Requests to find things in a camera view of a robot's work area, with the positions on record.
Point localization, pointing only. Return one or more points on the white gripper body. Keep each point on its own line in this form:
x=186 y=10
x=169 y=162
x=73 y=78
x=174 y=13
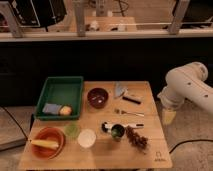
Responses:
x=168 y=99

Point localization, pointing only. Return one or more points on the yellow gripper fingers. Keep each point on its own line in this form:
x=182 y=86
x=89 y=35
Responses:
x=168 y=116

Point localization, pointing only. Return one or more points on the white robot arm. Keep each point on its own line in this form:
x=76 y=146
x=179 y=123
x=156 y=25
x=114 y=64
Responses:
x=185 y=82

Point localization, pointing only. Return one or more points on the dark green metal cup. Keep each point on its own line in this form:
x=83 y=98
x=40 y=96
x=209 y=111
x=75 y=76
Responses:
x=117 y=132

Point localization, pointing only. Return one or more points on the white paper cup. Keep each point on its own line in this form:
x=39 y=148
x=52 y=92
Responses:
x=86 y=138

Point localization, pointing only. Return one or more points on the brown grape bunch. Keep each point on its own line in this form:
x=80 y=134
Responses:
x=137 y=141

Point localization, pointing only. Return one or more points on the metal fork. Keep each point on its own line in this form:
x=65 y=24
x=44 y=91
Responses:
x=118 y=111

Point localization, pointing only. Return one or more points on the white black marker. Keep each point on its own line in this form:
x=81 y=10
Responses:
x=106 y=127

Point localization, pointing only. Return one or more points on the dark red bowl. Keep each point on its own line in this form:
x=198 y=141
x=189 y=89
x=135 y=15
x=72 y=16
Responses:
x=97 y=97

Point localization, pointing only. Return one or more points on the green lid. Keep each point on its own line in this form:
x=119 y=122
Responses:
x=72 y=130

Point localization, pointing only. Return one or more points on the yellow orange fruit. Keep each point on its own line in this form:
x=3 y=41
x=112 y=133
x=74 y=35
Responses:
x=65 y=111

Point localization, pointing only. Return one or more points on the green plastic tray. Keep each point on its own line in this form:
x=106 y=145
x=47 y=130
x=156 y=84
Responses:
x=63 y=91

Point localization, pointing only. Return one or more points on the blue grey sponge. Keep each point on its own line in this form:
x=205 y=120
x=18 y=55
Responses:
x=51 y=109

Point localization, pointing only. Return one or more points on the orange clay bowl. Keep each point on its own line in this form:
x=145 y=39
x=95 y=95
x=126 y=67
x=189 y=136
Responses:
x=48 y=133

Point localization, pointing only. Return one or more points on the yellow corn cob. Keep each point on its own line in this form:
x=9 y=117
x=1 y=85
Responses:
x=46 y=144

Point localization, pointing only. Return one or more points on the black box background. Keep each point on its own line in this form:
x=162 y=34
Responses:
x=38 y=13

